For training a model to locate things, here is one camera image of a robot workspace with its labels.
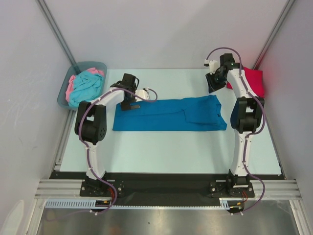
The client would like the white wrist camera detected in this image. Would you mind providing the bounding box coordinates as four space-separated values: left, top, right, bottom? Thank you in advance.
135 89 150 101
204 59 220 74

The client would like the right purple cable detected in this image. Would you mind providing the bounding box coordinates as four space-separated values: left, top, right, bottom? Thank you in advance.
204 46 267 215

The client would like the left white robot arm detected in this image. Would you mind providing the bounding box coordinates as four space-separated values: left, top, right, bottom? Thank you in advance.
74 73 140 196

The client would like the slotted cable duct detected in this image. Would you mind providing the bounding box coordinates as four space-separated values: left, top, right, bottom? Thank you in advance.
45 199 111 209
220 198 245 210

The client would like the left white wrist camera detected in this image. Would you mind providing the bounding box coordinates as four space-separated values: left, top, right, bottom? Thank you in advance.
135 89 150 101

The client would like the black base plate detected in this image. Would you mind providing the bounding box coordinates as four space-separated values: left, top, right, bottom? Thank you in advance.
209 181 255 198
80 177 124 197

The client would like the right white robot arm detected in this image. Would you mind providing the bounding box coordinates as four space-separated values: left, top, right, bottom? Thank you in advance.
204 53 266 198

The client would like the aluminium corner post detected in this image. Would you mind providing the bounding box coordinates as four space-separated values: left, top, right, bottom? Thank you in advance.
252 0 297 70
35 0 76 65

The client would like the teal plastic basket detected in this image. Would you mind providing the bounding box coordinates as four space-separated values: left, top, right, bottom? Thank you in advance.
57 61 107 111

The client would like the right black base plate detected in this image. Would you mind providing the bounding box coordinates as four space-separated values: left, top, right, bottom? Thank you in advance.
209 181 255 198

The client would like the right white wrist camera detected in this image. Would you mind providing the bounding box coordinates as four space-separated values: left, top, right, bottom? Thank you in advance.
204 59 220 74

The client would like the right slotted cable duct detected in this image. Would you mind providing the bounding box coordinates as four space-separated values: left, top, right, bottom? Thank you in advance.
220 198 245 210

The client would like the left slotted cable duct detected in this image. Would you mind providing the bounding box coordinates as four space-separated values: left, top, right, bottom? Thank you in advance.
45 199 111 209

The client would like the dark blue t shirt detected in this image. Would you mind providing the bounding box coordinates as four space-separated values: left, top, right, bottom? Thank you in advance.
113 95 227 132

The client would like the black front mat strip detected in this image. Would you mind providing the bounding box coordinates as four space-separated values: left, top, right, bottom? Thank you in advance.
50 171 283 207

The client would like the left aluminium corner post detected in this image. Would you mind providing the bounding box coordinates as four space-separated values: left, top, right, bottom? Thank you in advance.
35 0 76 65

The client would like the aluminium front rail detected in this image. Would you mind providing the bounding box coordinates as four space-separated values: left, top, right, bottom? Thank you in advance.
35 179 302 200

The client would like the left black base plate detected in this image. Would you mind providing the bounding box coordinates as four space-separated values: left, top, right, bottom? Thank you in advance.
80 177 124 197

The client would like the light blue t shirt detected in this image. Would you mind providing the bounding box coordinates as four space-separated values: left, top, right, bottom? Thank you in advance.
69 70 105 108

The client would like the pink t shirt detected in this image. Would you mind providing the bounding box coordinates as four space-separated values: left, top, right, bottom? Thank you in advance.
65 67 105 101

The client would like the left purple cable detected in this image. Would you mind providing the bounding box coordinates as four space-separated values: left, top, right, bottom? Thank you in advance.
78 87 158 216

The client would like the folded red t shirt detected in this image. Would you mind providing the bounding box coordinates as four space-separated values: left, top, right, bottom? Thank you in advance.
226 67 265 98

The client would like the right aluminium corner post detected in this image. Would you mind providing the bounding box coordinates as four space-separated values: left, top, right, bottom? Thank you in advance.
252 0 297 70

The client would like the purple cable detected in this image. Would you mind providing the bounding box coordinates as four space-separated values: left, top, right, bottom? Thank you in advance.
204 46 267 215
78 87 158 216

